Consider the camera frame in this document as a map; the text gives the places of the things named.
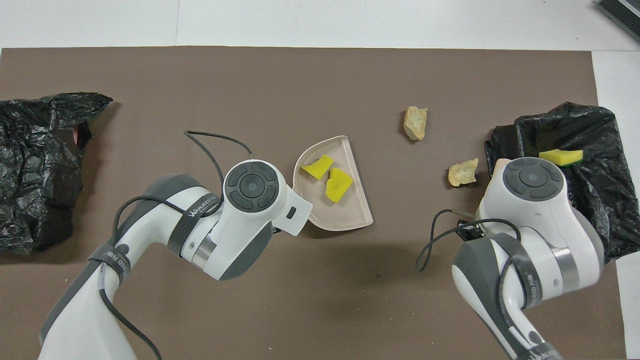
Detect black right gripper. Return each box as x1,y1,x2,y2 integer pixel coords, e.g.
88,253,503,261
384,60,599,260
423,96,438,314
457,222,488,244

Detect yellow sponge with green backing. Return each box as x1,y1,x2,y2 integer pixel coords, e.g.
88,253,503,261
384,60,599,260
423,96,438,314
538,149,584,167

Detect pink plastic dustpan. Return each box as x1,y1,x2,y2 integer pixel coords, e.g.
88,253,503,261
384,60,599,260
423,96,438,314
292,135,374,232

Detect yellow sponge chunk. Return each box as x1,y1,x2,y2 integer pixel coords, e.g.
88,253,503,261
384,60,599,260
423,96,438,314
325,167,354,204

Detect yellow sponge wedge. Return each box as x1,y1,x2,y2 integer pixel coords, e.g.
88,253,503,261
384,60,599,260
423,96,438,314
301,154,335,180

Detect black bag lined open bin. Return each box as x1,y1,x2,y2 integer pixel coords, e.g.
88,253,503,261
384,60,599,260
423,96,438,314
484,102,640,264

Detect crumpled black trash bag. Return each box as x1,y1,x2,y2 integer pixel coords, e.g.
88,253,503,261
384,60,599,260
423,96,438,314
0,92,114,256

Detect beige stone piece right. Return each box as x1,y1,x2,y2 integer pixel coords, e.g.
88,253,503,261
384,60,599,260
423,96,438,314
447,158,479,188

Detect beige stone piece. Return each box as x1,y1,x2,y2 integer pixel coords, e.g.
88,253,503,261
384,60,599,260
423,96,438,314
403,106,428,142
447,158,479,188

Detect beige stone piece upper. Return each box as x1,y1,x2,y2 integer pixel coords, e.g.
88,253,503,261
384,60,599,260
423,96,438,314
403,106,428,142

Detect brown table mat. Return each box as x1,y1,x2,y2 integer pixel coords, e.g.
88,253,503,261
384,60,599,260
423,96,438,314
0,46,627,360

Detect black ribbed panel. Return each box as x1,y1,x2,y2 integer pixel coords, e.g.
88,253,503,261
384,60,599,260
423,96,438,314
596,0,640,43

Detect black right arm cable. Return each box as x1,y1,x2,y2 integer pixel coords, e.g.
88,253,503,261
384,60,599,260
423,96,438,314
416,209,523,273

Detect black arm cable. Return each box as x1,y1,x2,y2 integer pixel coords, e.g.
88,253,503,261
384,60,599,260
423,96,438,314
97,130,253,360
416,209,523,273

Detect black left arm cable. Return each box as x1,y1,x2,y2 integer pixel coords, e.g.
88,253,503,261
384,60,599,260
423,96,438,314
97,130,253,360

